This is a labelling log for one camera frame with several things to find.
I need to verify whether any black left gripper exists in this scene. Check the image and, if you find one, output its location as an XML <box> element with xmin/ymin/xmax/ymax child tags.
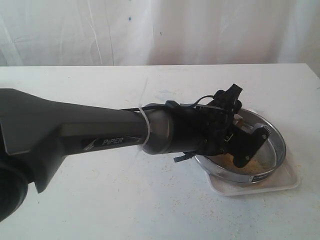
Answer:
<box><xmin>197</xmin><ymin>84</ymin><xmax>271</xmax><ymax>168</ymax></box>

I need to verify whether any white plastic tray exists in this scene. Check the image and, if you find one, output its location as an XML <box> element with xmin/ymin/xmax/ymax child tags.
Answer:
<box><xmin>207</xmin><ymin>107</ymin><xmax>301</xmax><ymax>197</ymax></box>

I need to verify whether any yellow white grain mix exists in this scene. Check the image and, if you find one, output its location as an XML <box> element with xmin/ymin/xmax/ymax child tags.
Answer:
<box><xmin>208</xmin><ymin>153</ymin><xmax>271</xmax><ymax>175</ymax></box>

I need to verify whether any round steel sieve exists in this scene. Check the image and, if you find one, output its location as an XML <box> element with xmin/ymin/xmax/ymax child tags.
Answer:
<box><xmin>194</xmin><ymin>109</ymin><xmax>287</xmax><ymax>184</ymax></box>

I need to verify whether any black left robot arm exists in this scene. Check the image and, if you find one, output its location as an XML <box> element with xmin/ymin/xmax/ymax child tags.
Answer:
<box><xmin>0</xmin><ymin>84</ymin><xmax>271</xmax><ymax>220</ymax></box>

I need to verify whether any white curtain backdrop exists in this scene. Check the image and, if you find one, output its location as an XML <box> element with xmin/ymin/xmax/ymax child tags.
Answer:
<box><xmin>0</xmin><ymin>0</ymin><xmax>320</xmax><ymax>67</ymax></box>

